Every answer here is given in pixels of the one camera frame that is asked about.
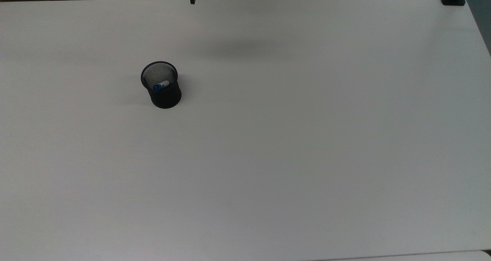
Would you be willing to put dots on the blue and white marker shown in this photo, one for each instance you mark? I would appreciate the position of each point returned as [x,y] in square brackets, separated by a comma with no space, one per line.
[161,86]

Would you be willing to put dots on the black mesh pen cup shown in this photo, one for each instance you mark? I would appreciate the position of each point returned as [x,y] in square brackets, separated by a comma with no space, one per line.
[165,98]

